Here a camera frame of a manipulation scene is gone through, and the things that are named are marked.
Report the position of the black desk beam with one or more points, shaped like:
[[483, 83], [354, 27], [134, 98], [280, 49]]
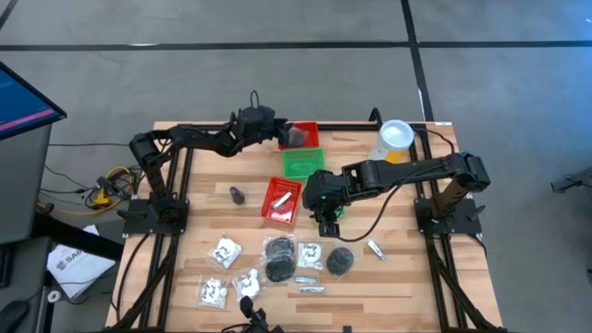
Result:
[[78, 237]]

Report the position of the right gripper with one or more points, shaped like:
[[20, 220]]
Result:
[[324, 189]]

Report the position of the clear bag of cotton balls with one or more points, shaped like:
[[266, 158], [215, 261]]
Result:
[[310, 255], [226, 252], [248, 284], [213, 292]]

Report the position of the monitor with blue screen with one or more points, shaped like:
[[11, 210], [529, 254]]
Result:
[[18, 104]]

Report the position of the white paper booklet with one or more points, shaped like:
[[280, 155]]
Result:
[[76, 273]]

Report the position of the white yellow wipes canister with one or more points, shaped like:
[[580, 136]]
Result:
[[393, 136]]

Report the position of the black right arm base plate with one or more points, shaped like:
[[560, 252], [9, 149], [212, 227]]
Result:
[[467, 222]]

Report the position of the red plastic basket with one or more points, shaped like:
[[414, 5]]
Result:
[[270, 208], [309, 131]]

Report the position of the white tape roll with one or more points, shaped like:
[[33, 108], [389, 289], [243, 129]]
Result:
[[54, 296]]

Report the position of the black camera device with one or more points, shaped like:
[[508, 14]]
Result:
[[254, 316]]

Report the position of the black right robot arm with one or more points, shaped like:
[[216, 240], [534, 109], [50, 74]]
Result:
[[407, 168]]

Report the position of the bagged silver nail clipper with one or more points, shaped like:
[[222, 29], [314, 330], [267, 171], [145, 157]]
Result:
[[283, 200], [306, 279], [375, 249], [311, 289]]

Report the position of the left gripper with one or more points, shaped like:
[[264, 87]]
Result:
[[276, 133]]

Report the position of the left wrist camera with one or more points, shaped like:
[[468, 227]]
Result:
[[258, 118]]

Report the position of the black aluminium table frame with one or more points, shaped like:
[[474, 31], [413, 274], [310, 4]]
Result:
[[347, 126]]

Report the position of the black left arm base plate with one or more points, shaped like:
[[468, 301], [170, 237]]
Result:
[[134, 217]]

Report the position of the dark grey travel bottle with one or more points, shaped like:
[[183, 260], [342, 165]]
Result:
[[237, 195]]

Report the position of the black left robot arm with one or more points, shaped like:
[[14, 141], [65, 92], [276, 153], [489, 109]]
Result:
[[194, 136]]

